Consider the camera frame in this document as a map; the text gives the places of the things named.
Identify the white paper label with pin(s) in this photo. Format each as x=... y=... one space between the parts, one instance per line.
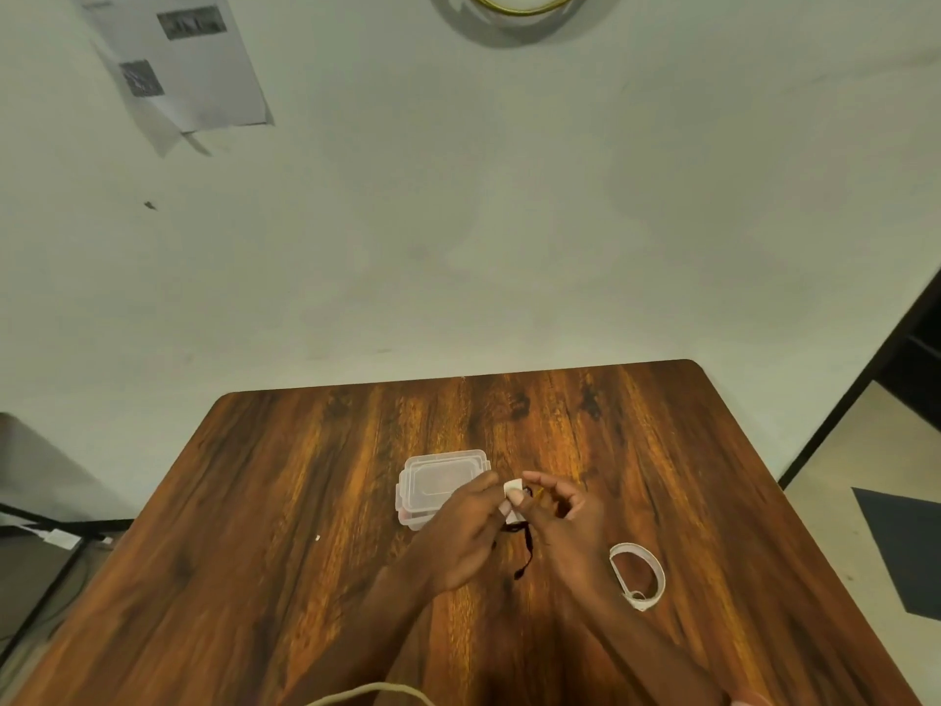
x=57 y=539

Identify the person's right thumb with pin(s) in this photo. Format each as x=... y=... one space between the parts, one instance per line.
x=531 y=511

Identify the white band loop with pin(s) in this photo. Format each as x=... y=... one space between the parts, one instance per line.
x=658 y=580

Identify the dark grey floor mat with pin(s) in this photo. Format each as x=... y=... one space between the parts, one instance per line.
x=908 y=551

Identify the person's right forearm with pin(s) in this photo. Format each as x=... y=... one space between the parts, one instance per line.
x=654 y=654

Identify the black metal frame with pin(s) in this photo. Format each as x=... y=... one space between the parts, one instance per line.
x=860 y=382

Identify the person's left forearm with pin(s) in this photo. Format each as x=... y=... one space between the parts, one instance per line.
x=353 y=647

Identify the person's right hand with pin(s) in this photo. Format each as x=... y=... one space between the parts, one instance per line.
x=577 y=547

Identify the person's left fingers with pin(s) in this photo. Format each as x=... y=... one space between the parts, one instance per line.
x=481 y=496

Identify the clear plastic lidded container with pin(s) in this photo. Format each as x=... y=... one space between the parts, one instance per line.
x=434 y=485

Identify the white printed paper sheet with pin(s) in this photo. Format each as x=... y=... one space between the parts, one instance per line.
x=180 y=62

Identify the person's left hand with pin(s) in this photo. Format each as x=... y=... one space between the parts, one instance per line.
x=456 y=540

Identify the gold rimmed round fixture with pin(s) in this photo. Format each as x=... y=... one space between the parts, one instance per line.
x=507 y=25

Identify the small white plastic piece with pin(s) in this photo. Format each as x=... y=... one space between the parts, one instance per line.
x=512 y=486

